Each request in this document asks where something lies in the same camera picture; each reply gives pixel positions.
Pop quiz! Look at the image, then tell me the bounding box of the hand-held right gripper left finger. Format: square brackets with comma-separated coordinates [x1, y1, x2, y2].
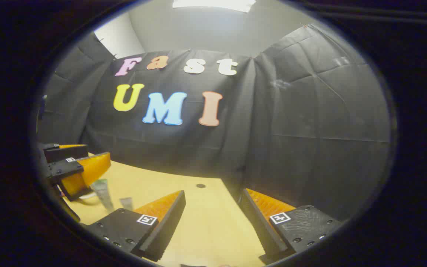
[81, 190, 186, 262]

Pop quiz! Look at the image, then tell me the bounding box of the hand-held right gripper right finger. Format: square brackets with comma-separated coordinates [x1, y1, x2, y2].
[238, 188, 344, 265]

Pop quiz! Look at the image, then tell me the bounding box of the green white cosmetic tube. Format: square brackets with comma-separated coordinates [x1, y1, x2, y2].
[90, 179, 115, 212]

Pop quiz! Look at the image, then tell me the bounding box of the black backdrop cloth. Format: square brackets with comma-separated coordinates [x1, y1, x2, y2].
[37, 24, 391, 223]

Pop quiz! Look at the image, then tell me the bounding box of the ceiling light panel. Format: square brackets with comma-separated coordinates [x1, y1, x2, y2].
[172, 0, 256, 13]

